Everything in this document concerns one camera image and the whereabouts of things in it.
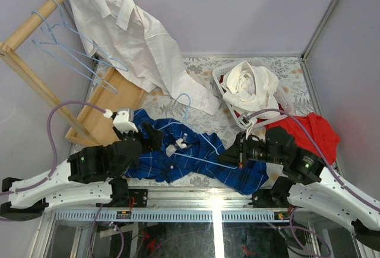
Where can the wooden clothes rack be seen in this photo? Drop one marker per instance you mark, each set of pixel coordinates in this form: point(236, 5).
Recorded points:
point(23, 111)

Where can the floral table cover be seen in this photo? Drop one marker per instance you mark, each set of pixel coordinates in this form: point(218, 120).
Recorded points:
point(290, 72)

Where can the white long-sleeve shirt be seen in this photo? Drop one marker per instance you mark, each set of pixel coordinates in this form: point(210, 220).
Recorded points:
point(264, 79)

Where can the white plastic basket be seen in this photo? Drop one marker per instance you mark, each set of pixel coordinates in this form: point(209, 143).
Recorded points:
point(280, 95)

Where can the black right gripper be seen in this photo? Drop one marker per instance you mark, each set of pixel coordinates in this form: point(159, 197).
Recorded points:
point(237, 154)

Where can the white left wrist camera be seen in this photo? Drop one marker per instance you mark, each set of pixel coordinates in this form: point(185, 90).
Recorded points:
point(122, 119)

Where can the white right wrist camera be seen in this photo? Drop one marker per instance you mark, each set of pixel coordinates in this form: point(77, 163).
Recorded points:
point(247, 123)

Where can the blue hanger of white shirt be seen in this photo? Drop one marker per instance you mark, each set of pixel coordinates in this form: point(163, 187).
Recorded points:
point(86, 41)

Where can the light blue wire hanger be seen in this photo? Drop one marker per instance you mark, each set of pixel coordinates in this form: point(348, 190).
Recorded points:
point(80, 67)

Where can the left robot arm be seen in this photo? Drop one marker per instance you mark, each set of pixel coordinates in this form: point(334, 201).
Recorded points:
point(91, 176)

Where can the aluminium rail frame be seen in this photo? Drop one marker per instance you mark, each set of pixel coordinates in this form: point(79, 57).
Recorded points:
point(164, 204)

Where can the red cloth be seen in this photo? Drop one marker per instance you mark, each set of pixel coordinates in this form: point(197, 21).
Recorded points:
point(320, 131)

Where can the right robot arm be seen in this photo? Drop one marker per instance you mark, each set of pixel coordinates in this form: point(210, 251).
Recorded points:
point(308, 183)

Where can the red black plaid shirt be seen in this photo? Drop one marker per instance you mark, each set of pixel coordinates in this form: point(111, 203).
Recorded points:
point(242, 93)

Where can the blue plaid shirt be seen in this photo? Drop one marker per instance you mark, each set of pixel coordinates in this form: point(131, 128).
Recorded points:
point(184, 151)

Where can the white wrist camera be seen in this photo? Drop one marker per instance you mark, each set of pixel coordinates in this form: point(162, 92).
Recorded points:
point(247, 123)
point(122, 119)

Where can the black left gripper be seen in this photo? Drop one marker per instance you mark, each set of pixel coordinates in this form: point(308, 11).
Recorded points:
point(142, 137)

